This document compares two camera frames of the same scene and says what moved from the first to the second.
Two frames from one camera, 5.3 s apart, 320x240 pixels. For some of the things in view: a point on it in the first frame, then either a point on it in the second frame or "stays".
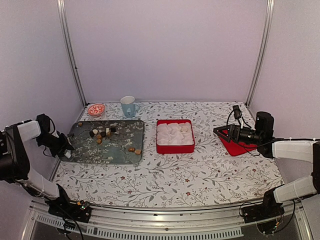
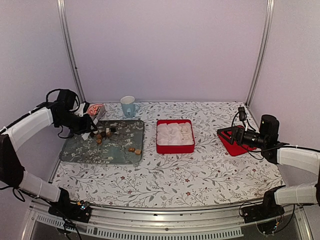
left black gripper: [65, 144] to [86, 127]
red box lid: [234, 149] stays
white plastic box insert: [174, 134] stays
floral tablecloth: [211, 178] stays
